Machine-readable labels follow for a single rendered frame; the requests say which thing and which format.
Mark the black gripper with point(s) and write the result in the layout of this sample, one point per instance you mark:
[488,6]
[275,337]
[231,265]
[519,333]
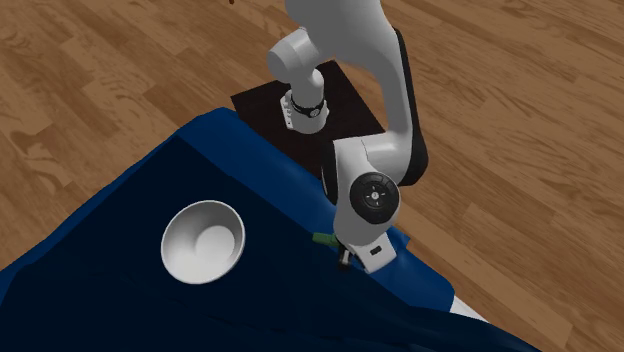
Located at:
[344,257]

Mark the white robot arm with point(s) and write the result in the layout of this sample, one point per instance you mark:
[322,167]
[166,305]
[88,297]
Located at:
[360,161]

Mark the small green object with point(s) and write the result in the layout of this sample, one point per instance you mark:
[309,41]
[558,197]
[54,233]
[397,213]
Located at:
[323,239]

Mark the white bowl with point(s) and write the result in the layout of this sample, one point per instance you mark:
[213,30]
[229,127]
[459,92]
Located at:
[202,241]

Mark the dark robot stand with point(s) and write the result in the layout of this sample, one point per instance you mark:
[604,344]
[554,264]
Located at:
[348,109]

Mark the bed with blue cover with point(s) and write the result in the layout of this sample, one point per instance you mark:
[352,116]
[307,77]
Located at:
[122,273]

